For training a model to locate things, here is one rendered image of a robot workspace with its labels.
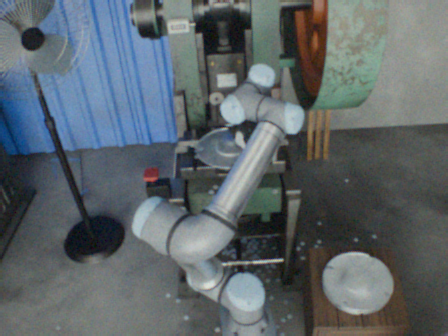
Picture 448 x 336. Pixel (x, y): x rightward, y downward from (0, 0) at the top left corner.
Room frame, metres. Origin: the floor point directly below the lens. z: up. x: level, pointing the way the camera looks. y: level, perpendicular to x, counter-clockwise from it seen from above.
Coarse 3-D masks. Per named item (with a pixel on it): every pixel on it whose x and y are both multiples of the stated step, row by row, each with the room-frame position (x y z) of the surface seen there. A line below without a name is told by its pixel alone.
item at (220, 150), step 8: (224, 128) 1.48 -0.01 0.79; (208, 136) 1.44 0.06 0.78; (216, 136) 1.43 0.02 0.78; (224, 136) 1.43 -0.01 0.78; (200, 144) 1.38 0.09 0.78; (208, 144) 1.38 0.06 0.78; (216, 144) 1.37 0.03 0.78; (224, 144) 1.36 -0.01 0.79; (232, 144) 1.35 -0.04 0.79; (200, 152) 1.32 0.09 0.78; (208, 152) 1.32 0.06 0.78; (216, 152) 1.31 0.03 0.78; (224, 152) 1.30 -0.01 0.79; (232, 152) 1.29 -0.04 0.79; (240, 152) 1.29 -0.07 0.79; (208, 160) 1.26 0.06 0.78; (216, 160) 1.26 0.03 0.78; (224, 160) 1.25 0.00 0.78; (232, 160) 1.25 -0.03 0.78; (224, 168) 1.20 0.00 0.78
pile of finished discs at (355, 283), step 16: (352, 256) 1.03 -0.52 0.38; (336, 272) 0.96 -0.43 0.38; (352, 272) 0.95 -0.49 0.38; (368, 272) 0.94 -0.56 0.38; (384, 272) 0.93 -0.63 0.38; (336, 288) 0.88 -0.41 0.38; (352, 288) 0.87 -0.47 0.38; (368, 288) 0.86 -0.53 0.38; (384, 288) 0.85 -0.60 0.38; (336, 304) 0.82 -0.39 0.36; (352, 304) 0.80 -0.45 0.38; (368, 304) 0.79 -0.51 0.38; (384, 304) 0.78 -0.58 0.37
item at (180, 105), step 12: (180, 96) 1.73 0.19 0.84; (180, 108) 1.72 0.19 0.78; (180, 120) 1.70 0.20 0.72; (180, 132) 1.68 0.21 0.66; (180, 156) 1.53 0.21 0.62; (180, 180) 1.32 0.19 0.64; (180, 192) 1.25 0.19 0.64; (180, 204) 1.20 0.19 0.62; (180, 276) 1.28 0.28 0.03; (180, 288) 1.20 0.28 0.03; (192, 288) 1.17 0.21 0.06
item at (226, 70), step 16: (208, 48) 1.46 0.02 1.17; (224, 48) 1.43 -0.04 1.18; (240, 48) 1.44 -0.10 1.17; (208, 64) 1.38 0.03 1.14; (224, 64) 1.38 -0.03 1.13; (240, 64) 1.38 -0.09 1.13; (208, 80) 1.39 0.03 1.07; (224, 80) 1.38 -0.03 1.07; (240, 80) 1.38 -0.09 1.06; (224, 96) 1.38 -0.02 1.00
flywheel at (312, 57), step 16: (320, 0) 1.38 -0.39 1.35; (304, 16) 1.70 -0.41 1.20; (320, 16) 1.39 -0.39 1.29; (304, 32) 1.67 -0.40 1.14; (320, 32) 1.42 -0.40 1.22; (304, 48) 1.62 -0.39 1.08; (320, 48) 1.40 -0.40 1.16; (304, 64) 1.54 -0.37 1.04; (320, 64) 1.39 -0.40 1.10; (304, 80) 1.50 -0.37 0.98; (320, 80) 1.25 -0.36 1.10
